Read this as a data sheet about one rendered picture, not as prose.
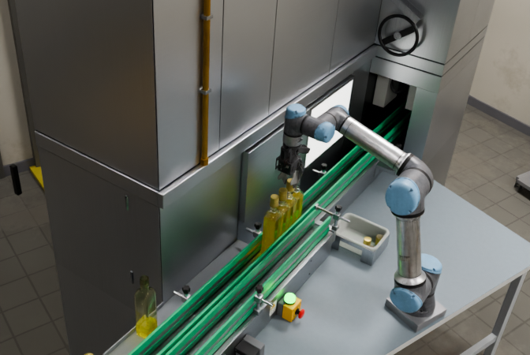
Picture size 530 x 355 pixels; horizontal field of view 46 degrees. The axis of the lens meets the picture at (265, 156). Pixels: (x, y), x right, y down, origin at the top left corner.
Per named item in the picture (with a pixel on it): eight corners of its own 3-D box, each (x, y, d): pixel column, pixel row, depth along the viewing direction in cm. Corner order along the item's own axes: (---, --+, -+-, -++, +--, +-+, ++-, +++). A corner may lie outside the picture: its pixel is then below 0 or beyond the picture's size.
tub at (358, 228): (345, 225, 296) (347, 211, 291) (388, 244, 286) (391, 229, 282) (326, 244, 284) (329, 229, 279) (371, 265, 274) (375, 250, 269)
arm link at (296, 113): (300, 115, 226) (281, 107, 229) (297, 140, 232) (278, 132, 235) (311, 106, 231) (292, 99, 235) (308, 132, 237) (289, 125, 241)
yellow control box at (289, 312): (285, 304, 252) (286, 291, 248) (300, 313, 248) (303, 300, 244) (275, 315, 247) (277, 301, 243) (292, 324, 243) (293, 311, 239)
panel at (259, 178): (340, 133, 323) (349, 73, 304) (345, 135, 322) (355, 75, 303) (238, 219, 259) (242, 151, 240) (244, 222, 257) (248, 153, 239)
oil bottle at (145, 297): (145, 324, 222) (142, 270, 208) (158, 330, 220) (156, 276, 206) (136, 334, 218) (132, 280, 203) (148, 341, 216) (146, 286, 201)
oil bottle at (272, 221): (267, 244, 262) (271, 203, 250) (278, 250, 260) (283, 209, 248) (260, 252, 258) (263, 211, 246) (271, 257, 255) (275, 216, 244)
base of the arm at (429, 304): (441, 304, 253) (446, 285, 248) (422, 323, 243) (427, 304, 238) (409, 285, 261) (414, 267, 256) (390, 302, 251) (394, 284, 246)
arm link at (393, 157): (448, 167, 225) (338, 95, 240) (437, 180, 217) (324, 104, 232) (433, 189, 232) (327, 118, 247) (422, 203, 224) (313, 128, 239)
